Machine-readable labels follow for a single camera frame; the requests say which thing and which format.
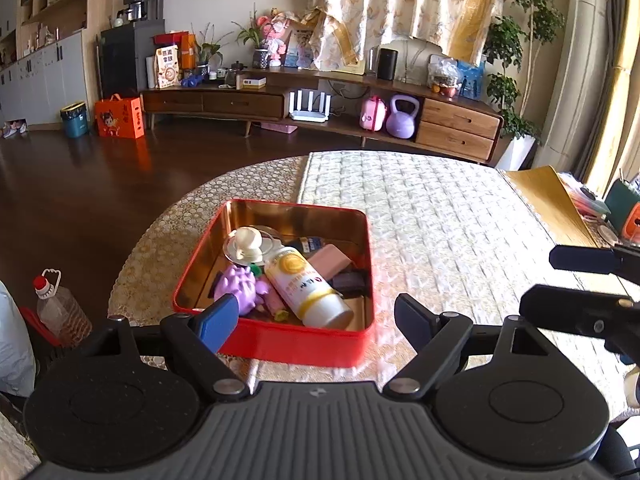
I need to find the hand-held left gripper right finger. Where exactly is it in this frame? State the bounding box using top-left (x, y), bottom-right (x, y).
top-left (382, 294), bottom-right (563, 397)

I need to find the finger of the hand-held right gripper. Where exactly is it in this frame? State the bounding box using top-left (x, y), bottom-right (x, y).
top-left (519, 284), bottom-right (640, 365)
top-left (548, 244), bottom-right (640, 277)

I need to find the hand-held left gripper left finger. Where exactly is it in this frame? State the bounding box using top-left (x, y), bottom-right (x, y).
top-left (95, 294), bottom-right (247, 401)

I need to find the purple spiky toy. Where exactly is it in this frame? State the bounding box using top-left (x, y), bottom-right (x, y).
top-left (212, 265), bottom-right (271, 317)

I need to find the pink tube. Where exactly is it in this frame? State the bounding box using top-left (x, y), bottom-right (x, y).
top-left (260, 290), bottom-right (293, 322)

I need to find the cream plastic toy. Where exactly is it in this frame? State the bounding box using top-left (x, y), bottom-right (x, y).
top-left (227, 226), bottom-right (266, 266)

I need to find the red tin box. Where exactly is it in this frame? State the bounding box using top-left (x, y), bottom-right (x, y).
top-left (172, 199), bottom-right (376, 368)

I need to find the white bottle yellow label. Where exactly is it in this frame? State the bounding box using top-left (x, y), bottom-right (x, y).
top-left (263, 246), bottom-right (355, 331)

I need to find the round silver lid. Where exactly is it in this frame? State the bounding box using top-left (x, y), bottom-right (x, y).
top-left (223, 224), bottom-right (286, 267)

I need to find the pink rectangular box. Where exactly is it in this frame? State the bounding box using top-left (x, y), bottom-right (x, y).
top-left (306, 243), bottom-right (353, 278)

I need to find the small black and blue pouch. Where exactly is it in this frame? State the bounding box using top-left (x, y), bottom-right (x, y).
top-left (285, 235), bottom-right (326, 256)

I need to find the stack of colourful folders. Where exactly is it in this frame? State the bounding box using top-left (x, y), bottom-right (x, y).
top-left (560, 172), bottom-right (611, 223)

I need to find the orange and green desk organizer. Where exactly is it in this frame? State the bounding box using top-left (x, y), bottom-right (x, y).
top-left (602, 180), bottom-right (640, 246)

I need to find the yellow woven table mat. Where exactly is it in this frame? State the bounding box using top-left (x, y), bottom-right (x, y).
top-left (502, 166), bottom-right (598, 248)

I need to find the quilted cream table mat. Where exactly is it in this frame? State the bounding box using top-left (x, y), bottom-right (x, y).
top-left (295, 151), bottom-right (626, 366)

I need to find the yellow curtain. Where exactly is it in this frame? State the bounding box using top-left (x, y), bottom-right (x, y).
top-left (585, 0), bottom-right (640, 196)

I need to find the plastic jug with red cap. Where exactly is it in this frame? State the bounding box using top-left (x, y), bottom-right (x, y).
top-left (32, 269), bottom-right (93, 348)

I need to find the red plastic crate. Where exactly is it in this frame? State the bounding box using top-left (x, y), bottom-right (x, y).
top-left (19, 306), bottom-right (63, 348)

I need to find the purple kettlebell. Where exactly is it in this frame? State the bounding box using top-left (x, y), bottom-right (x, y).
top-left (385, 94), bottom-right (422, 140)

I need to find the white floor air conditioner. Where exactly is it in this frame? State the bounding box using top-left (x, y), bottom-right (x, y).
top-left (532, 0), bottom-right (628, 171)

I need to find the pink toy suitcase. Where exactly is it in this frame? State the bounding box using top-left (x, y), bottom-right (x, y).
top-left (359, 96), bottom-right (388, 133)

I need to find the person's light blue clothing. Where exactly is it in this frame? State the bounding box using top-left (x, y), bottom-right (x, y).
top-left (0, 280), bottom-right (37, 398)

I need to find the blue box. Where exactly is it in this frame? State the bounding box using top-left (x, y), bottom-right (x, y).
top-left (457, 60), bottom-right (486, 101)

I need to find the wooden TV cabinet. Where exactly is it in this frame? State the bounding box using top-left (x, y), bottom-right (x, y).
top-left (140, 67), bottom-right (503, 165)

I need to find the orange gift box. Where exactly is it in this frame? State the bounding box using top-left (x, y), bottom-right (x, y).
top-left (95, 94), bottom-right (147, 140)

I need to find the clear bag of fruit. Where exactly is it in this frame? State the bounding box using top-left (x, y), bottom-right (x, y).
top-left (427, 55), bottom-right (461, 98)

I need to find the white router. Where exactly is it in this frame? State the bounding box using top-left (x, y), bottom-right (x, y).
top-left (289, 89), bottom-right (332, 123)

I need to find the teal trash bin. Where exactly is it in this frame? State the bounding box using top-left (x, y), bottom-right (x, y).
top-left (60, 101), bottom-right (91, 139)

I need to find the black cylinder speaker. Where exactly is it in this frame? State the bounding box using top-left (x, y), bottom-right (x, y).
top-left (376, 47), bottom-right (399, 81)

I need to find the tall green potted plant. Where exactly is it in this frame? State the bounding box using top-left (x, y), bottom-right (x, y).
top-left (482, 0), bottom-right (566, 171)

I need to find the white rounded appliance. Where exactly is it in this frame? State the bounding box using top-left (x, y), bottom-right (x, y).
top-left (395, 37), bottom-right (446, 86)

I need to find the brown and white food bag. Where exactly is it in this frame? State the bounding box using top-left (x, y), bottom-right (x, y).
top-left (154, 46), bottom-right (183, 90)

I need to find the orchid in patterned pot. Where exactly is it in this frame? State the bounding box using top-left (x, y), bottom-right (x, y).
top-left (232, 10), bottom-right (273, 70)

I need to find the small green potted plant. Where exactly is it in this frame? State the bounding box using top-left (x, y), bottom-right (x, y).
top-left (192, 22), bottom-right (236, 78)

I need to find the orange paper bag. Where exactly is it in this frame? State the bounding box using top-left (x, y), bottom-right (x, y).
top-left (180, 34), bottom-right (198, 72)

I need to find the black mini fridge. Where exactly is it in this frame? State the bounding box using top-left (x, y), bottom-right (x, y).
top-left (97, 20), bottom-right (166, 101)

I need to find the printed picture card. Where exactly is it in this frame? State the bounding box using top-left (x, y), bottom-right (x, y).
top-left (287, 30), bottom-right (316, 68)

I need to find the pink plush doll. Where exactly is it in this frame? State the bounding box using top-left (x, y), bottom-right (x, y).
top-left (255, 7), bottom-right (301, 68)

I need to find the floral draped sheet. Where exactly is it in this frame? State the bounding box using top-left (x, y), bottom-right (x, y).
top-left (302, 0), bottom-right (511, 73)

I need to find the black coffee machine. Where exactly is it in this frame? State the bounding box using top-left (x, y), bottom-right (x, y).
top-left (117, 0), bottom-right (165, 23)

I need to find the wooden wall cabinet unit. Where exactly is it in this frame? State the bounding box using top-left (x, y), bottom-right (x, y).
top-left (0, 0), bottom-right (101, 126)

